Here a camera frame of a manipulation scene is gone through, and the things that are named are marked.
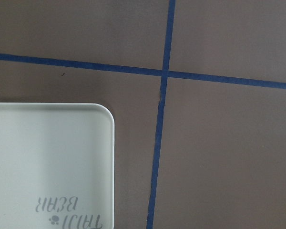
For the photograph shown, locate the cream bear tray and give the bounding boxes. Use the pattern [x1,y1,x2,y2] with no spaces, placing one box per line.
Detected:
[0,103,114,229]

